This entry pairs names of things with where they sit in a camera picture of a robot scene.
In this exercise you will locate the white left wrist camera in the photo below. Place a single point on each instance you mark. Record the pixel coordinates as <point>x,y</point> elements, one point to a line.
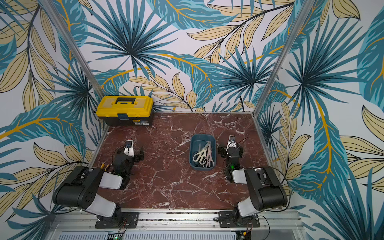
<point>129,148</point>

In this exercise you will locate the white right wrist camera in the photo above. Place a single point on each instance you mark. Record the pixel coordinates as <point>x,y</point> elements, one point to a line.
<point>232,143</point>

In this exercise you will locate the pink kitchen shears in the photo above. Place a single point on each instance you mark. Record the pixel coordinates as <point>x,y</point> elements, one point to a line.
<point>207,160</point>

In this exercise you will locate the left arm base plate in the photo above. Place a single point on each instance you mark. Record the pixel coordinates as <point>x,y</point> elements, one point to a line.
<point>120,220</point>

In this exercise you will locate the yellow black toolbox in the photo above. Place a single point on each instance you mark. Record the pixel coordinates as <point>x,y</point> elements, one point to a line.
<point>126,111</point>

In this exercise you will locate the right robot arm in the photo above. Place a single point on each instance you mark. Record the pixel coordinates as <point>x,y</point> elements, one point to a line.
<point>264,188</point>

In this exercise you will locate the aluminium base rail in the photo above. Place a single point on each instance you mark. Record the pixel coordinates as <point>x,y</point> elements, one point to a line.
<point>163,224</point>

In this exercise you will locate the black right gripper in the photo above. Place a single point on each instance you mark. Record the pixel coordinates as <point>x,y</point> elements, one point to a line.
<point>223,151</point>

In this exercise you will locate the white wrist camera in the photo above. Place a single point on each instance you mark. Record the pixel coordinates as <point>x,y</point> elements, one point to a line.
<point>232,143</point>
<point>129,148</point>

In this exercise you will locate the aluminium corner post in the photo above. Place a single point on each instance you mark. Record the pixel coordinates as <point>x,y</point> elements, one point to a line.
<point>299,21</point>
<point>64,31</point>

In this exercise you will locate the yellow black pliers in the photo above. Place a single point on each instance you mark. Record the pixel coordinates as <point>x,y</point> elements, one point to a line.
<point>105,167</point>

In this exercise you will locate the left aluminium corner post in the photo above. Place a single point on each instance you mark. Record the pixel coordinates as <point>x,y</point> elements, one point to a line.
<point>64,31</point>

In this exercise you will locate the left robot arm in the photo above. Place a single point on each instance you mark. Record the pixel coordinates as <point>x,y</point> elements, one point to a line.
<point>80,188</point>

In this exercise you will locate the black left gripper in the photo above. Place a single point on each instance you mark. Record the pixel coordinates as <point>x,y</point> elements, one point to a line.
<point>136,155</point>

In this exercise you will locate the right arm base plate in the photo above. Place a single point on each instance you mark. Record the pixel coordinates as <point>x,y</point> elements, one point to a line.
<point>228,219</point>

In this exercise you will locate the right aluminium corner post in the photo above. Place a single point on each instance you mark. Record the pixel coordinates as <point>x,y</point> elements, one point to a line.
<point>299,21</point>

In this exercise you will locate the teal plastic storage box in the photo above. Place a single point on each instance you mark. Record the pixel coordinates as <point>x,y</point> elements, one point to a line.
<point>198,141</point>

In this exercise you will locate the cream green kitchen shears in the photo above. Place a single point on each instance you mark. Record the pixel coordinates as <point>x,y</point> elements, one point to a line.
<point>202,155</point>

